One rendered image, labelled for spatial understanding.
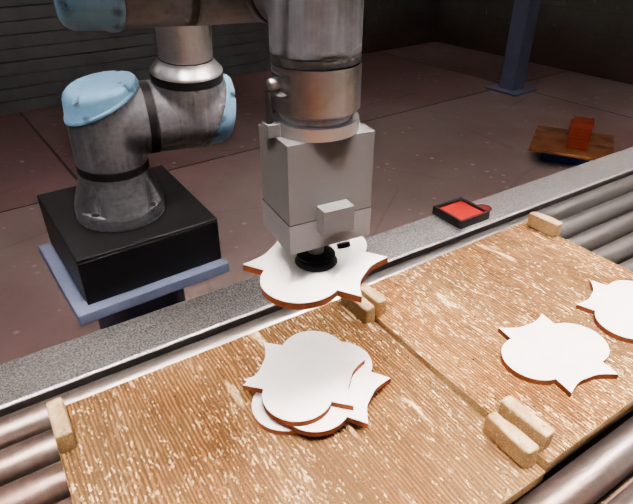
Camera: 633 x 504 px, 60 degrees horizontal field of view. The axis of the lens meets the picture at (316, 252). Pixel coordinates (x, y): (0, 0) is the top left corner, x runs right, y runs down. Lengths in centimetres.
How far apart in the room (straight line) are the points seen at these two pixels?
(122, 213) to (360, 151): 56
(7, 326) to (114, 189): 164
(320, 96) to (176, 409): 39
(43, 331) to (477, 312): 193
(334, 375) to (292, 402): 6
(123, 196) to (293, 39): 57
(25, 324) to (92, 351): 172
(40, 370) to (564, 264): 78
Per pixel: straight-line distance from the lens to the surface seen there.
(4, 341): 246
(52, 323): 247
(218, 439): 62
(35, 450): 70
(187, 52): 90
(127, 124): 91
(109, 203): 95
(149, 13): 50
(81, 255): 93
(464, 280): 86
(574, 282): 92
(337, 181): 48
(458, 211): 108
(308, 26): 43
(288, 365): 65
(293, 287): 51
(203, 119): 93
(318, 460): 60
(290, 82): 45
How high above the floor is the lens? 141
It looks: 32 degrees down
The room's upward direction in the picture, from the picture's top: straight up
